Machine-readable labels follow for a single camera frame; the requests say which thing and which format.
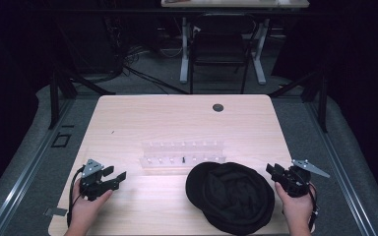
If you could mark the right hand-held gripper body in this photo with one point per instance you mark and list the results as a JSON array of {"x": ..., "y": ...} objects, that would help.
[{"x": 295, "y": 180}]

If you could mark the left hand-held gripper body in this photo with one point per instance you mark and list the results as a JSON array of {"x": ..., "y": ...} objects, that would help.
[{"x": 92, "y": 183}]

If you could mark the black cap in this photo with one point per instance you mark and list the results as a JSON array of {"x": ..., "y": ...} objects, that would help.
[{"x": 231, "y": 196}]

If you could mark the clear acrylic rack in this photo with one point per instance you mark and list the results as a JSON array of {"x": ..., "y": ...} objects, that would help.
[{"x": 182, "y": 155}]

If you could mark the person's left hand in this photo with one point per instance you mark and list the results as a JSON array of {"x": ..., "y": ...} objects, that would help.
[{"x": 87, "y": 206}]

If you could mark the person's right hand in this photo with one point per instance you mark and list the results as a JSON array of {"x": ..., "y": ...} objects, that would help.
[{"x": 295, "y": 206}]

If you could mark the black metal stand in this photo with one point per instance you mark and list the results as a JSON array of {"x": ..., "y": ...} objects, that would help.
[
  {"x": 65, "y": 95},
  {"x": 308, "y": 95}
]

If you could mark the black chair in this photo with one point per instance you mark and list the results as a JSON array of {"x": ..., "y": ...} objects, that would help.
[{"x": 220, "y": 49}]

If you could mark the white-legged desk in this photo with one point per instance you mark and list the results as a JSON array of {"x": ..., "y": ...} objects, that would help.
[{"x": 236, "y": 19}]

